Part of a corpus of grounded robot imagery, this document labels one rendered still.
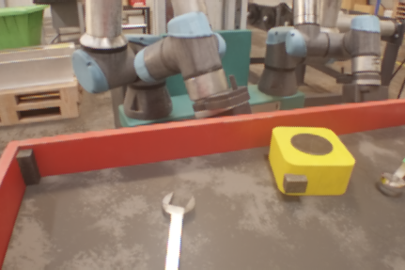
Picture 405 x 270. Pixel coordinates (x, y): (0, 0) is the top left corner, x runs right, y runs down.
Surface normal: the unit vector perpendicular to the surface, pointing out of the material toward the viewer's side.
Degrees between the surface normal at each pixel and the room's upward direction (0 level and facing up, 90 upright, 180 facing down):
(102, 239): 0
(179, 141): 90
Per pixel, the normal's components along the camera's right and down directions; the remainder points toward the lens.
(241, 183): 0.02, -0.88
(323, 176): -0.01, 0.47
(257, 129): 0.29, 0.46
